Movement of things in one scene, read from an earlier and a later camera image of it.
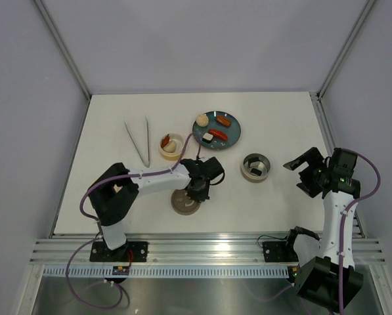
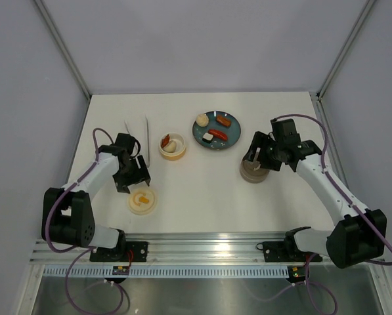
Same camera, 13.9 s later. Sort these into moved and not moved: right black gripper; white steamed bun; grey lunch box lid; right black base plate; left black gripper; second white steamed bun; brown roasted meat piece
Moved: left black gripper; right black gripper; grey lunch box lid
Not moved: white steamed bun; second white steamed bun; brown roasted meat piece; right black base plate
